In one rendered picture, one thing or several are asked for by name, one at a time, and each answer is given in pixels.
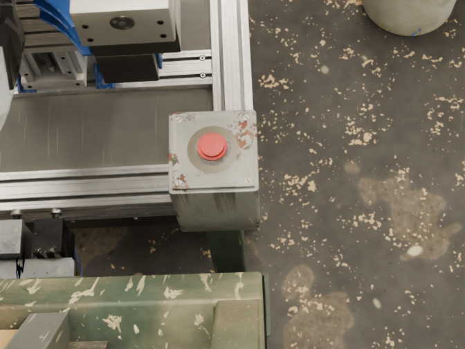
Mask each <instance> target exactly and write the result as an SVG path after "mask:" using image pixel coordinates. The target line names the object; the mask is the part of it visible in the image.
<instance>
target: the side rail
mask: <svg viewBox="0 0 465 349"><path fill-rule="evenodd" d="M211 349H265V340H264V303H263V301H262V300H260V299H253V300H231V301H217V304H216V310H215V320H214V326H213V332H212V343H211Z"/></svg>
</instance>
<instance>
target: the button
mask: <svg viewBox="0 0 465 349"><path fill-rule="evenodd" d="M227 147H228V146H227V142H226V139H225V138H224V137H223V136H222V135H221V134H218V133H216V132H209V133H207V134H204V135H203V136H202V137H201V138H200V139H199V141H198V143H197V150H198V153H199V155H200V156H201V157H202V158H203V159H205V160H208V161H216V160H219V159H220V158H222V157H223V156H224V155H225V153H226V151H227Z"/></svg>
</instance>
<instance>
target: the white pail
mask: <svg viewBox="0 0 465 349"><path fill-rule="evenodd" d="M455 2H456V0H362V3H363V7H364V9H365V11H366V13H367V15H368V16H369V18H370V19H371V20H372V21H373V22H374V23H375V24H376V25H377V26H379V27H381V28H382V29H384V30H386V31H388V32H390V33H394V34H396V35H402V36H417V35H423V34H426V33H429V32H431V31H433V30H435V29H437V28H438V27H440V26H441V25H442V24H443V23H444V22H445V21H446V20H447V18H449V16H450V14H451V12H452V10H453V7H454V5H455Z"/></svg>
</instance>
